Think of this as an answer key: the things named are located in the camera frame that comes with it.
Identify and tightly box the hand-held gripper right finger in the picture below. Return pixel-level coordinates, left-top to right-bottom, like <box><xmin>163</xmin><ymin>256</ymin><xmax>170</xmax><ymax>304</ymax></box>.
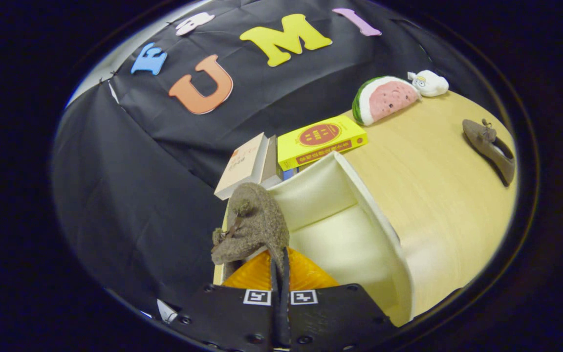
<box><xmin>280</xmin><ymin>247</ymin><xmax>400</xmax><ymax>352</ymax></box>

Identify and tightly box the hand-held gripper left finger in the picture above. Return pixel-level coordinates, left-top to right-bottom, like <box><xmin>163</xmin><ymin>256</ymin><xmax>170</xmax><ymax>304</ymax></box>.
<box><xmin>168</xmin><ymin>248</ymin><xmax>281</xmax><ymax>352</ymax></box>

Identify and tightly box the cream storage box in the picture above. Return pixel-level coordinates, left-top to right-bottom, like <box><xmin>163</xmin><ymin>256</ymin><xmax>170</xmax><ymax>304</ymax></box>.
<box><xmin>213</xmin><ymin>151</ymin><xmax>415</xmax><ymax>327</ymax></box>

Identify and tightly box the brown fuzzy shoe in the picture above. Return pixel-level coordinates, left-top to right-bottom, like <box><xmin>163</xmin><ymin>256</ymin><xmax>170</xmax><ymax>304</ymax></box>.
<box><xmin>462</xmin><ymin>118</ymin><xmax>516</xmax><ymax>188</ymax></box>
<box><xmin>210</xmin><ymin>182</ymin><xmax>291</xmax><ymax>283</ymax></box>

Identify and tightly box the white paper sheet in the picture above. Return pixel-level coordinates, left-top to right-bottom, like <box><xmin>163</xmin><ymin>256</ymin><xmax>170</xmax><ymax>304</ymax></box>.
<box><xmin>156</xmin><ymin>299</ymin><xmax>179</xmax><ymax>325</ymax></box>

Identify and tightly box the yellow book with red label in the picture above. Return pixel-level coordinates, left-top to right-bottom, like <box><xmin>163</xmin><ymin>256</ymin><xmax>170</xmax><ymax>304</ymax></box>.
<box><xmin>277</xmin><ymin>115</ymin><xmax>368</xmax><ymax>172</ymax></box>

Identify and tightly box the watermelon slice plush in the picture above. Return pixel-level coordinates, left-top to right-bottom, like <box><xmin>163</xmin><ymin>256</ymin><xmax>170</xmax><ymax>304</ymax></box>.
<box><xmin>351</xmin><ymin>75</ymin><xmax>422</xmax><ymax>127</ymax></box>

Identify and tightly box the white plush toy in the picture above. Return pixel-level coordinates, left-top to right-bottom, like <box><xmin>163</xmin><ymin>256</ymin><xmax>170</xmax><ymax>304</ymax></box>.
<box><xmin>407</xmin><ymin>69</ymin><xmax>450</xmax><ymax>98</ymax></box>

